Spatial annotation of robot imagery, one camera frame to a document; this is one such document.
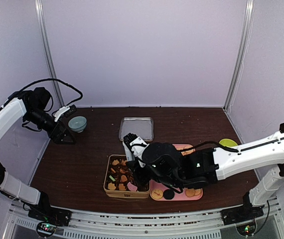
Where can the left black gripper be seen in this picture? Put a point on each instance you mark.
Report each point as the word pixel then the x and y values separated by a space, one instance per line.
pixel 57 138

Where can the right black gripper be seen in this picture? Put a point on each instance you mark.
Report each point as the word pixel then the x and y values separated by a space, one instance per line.
pixel 141 180

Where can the pink round cookie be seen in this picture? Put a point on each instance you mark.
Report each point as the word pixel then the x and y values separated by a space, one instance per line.
pixel 132 187

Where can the metal tongs white handle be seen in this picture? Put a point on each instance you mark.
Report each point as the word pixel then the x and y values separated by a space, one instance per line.
pixel 128 152

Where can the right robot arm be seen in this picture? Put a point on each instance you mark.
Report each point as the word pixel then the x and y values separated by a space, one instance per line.
pixel 207 163

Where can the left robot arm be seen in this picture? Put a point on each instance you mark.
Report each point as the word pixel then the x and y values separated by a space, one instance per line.
pixel 29 106

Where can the light blue ceramic bowl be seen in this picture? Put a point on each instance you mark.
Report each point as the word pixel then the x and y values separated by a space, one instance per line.
pixel 77 124

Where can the pink plastic tray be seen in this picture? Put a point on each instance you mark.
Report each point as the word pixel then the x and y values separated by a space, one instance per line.
pixel 181 194

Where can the gold cookie tin box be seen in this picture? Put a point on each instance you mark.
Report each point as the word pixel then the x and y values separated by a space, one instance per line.
pixel 117 167

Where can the clock face round cookie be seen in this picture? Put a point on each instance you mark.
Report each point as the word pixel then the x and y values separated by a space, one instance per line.
pixel 156 194

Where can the black sandwich cookie bottom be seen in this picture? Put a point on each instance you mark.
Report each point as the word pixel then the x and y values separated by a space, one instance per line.
pixel 168 194

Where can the silver tin lid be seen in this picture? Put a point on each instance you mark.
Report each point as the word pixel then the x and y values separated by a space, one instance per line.
pixel 141 126

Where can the green plastic bowl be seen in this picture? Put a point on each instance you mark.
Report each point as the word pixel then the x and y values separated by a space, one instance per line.
pixel 228 142

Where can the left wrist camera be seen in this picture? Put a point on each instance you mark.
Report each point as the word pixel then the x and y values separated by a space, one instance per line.
pixel 64 111

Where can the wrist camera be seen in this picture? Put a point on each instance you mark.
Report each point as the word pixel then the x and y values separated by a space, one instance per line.
pixel 64 111
pixel 137 144

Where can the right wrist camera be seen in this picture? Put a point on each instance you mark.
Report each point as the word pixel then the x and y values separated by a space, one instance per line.
pixel 137 144

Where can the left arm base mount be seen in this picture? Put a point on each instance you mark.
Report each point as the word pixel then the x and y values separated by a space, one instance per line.
pixel 56 216

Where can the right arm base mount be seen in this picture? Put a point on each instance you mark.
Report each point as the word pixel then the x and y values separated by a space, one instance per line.
pixel 240 214

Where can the right aluminium frame post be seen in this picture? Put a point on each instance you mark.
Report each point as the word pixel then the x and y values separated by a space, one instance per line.
pixel 243 46

